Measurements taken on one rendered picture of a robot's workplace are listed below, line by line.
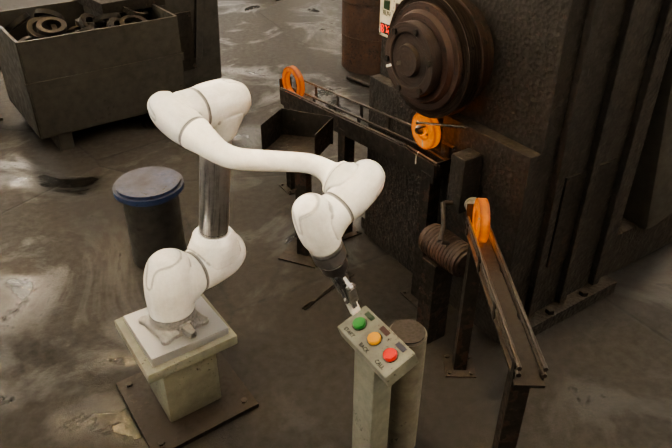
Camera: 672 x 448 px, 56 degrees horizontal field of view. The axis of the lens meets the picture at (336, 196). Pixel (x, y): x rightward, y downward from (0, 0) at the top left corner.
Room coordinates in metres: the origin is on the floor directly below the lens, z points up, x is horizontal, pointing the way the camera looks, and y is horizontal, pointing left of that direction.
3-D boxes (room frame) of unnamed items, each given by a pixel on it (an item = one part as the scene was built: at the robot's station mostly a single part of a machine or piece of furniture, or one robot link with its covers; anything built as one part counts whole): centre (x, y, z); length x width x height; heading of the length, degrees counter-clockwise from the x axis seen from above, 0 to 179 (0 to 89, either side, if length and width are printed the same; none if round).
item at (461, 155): (2.11, -0.50, 0.68); 0.11 x 0.08 x 0.24; 123
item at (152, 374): (1.64, 0.56, 0.33); 0.32 x 0.32 x 0.04; 36
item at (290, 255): (2.57, 0.17, 0.36); 0.26 x 0.20 x 0.72; 68
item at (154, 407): (1.64, 0.56, 0.16); 0.40 x 0.40 x 0.31; 36
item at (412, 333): (1.45, -0.23, 0.26); 0.12 x 0.12 x 0.52
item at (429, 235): (1.95, -0.42, 0.27); 0.22 x 0.13 x 0.53; 33
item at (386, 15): (2.64, -0.26, 1.15); 0.26 x 0.02 x 0.18; 33
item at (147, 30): (4.23, 1.72, 0.39); 1.03 x 0.83 x 0.79; 127
